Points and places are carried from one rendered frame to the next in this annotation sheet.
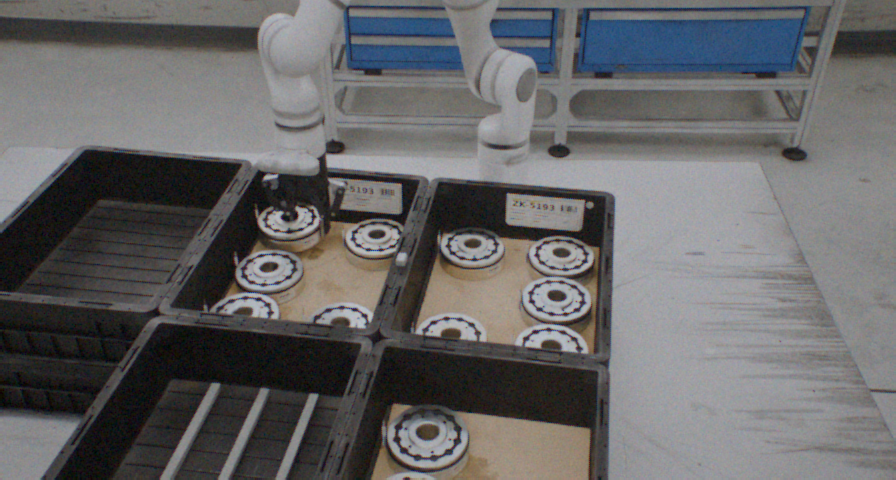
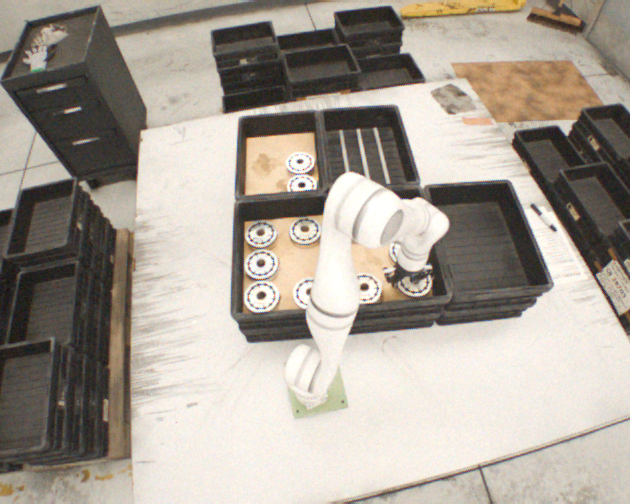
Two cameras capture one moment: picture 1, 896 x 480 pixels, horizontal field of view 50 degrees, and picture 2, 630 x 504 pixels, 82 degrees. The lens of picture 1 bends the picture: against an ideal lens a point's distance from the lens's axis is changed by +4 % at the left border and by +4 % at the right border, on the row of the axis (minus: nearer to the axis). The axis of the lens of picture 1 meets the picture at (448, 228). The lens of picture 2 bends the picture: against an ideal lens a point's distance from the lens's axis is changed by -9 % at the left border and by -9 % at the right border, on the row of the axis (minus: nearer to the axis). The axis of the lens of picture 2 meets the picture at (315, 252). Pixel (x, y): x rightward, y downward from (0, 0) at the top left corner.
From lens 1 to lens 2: 169 cm
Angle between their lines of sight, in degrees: 85
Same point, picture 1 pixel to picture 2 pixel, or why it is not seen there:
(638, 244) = (225, 406)
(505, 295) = (288, 275)
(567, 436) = not seen: hidden behind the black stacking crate
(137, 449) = (401, 174)
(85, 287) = (483, 237)
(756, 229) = (151, 440)
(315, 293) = (380, 255)
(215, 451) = (375, 177)
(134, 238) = (491, 273)
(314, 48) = not seen: hidden behind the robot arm
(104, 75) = not seen: outside the picture
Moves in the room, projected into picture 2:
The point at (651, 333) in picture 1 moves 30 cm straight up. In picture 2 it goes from (221, 327) to (193, 287)
